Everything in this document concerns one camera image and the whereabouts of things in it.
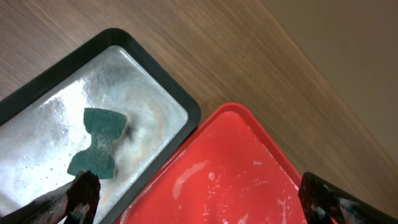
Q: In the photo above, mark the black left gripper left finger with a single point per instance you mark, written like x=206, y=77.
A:
x=74, y=202

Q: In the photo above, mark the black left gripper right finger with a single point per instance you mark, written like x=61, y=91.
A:
x=323, y=202

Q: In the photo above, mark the pink green sponge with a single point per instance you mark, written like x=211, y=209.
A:
x=104, y=127

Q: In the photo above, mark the black soapy water tray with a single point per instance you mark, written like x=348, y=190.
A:
x=81, y=140

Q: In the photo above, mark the red plastic tray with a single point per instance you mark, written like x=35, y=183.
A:
x=228, y=171

